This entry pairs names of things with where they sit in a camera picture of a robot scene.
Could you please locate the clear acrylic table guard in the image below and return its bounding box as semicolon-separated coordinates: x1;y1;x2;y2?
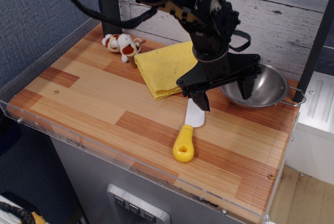
1;20;298;223

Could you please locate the folded yellow cloth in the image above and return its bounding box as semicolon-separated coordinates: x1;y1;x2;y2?
135;41;198;100

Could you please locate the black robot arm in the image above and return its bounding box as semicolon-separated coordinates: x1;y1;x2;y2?
135;0;261;111

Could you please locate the stainless steel colander bowl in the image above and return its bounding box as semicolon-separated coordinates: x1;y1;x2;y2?
220;64;306;110

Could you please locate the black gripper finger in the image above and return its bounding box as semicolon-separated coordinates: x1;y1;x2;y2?
237;74;257;100
190;90;210;111

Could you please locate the black right frame post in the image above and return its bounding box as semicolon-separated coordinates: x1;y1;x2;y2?
293;0;333;102

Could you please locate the white brown plush dog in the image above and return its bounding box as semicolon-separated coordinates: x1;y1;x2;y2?
101;33;146;69

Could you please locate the white side cabinet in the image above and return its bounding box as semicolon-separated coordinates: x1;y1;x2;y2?
285;72;333;184

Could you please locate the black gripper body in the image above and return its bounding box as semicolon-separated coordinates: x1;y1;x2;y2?
176;53;261;97

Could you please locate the yellow object bottom left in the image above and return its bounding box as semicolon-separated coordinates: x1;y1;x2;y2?
32;212;47;224

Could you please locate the grey cabinet with dispenser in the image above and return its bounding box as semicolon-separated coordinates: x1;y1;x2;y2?
51;138;238;223

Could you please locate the yellow handled toy knife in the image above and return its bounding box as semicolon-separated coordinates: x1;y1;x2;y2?
173;98;205;162

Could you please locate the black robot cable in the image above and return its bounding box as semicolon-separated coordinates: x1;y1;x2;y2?
51;0;159;29

